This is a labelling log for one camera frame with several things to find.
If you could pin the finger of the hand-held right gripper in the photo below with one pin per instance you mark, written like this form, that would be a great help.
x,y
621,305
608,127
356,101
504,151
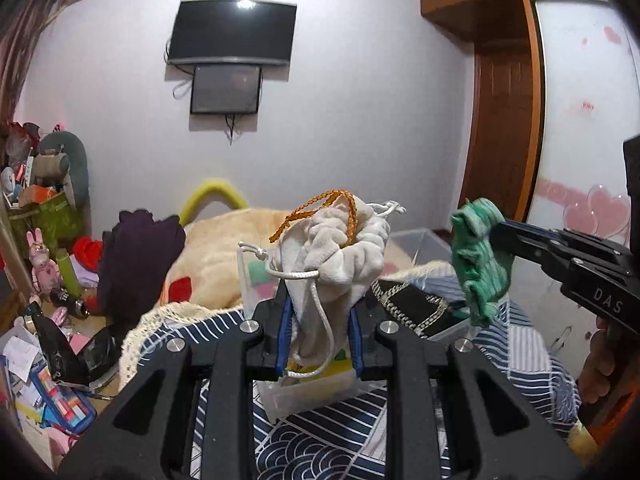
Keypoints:
x,y
531,230
525,252

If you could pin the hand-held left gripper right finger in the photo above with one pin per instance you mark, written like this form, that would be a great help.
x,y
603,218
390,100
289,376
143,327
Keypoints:
x,y
356,342

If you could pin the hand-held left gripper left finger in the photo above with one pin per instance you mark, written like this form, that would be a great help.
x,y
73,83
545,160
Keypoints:
x,y
283,336

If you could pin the green knitted cloth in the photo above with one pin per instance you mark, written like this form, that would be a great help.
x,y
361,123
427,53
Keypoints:
x,y
477,265

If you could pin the person's right hand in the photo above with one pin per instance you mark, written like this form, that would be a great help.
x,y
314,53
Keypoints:
x,y
597,365

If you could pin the black patterned bag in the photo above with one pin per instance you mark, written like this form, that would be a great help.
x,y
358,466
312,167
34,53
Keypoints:
x,y
415,305

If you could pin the beige plush toy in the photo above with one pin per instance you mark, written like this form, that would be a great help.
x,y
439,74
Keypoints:
x,y
220,260

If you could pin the wooden door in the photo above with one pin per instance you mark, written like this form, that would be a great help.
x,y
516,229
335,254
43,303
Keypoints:
x,y
500,135

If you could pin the clear plastic storage box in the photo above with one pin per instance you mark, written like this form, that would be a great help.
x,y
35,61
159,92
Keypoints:
x,y
422,247

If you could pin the blue patchwork quilt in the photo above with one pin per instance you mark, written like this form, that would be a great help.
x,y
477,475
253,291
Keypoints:
x,y
320,440

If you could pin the white sliding wardrobe door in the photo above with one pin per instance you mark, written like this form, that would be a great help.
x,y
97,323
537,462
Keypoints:
x,y
580,110

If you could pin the cream crochet lace cloth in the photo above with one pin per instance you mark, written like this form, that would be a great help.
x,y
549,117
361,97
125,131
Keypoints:
x,y
150,327

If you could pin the yellow plush arc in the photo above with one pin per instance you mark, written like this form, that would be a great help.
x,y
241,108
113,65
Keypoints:
x,y
212,190

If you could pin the dark purple garment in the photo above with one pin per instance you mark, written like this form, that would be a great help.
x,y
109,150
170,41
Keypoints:
x,y
135,265

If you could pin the red cloth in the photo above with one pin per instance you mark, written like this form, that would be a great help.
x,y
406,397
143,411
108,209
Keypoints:
x,y
87,252

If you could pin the black plastic bag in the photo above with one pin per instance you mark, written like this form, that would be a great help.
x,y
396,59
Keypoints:
x,y
65,355

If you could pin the green bottle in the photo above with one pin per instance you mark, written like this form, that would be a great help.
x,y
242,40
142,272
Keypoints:
x,y
67,272

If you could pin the blue pencil case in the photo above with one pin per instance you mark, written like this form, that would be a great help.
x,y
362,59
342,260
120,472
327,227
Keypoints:
x,y
62,395

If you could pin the pink bunny figure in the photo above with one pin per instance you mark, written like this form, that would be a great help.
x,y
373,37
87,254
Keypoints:
x,y
42,265

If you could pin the green storage box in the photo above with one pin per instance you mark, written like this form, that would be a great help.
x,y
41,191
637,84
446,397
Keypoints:
x,y
50,220

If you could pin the grey plush toy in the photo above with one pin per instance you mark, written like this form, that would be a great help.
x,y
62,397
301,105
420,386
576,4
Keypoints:
x,y
70,150

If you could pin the brown curtain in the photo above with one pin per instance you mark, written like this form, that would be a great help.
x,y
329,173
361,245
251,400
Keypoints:
x,y
25,35

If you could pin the small black wall monitor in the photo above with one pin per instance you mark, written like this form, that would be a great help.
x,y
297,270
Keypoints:
x,y
226,89

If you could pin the black wall television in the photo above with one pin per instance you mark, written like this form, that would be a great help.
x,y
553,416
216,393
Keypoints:
x,y
232,30

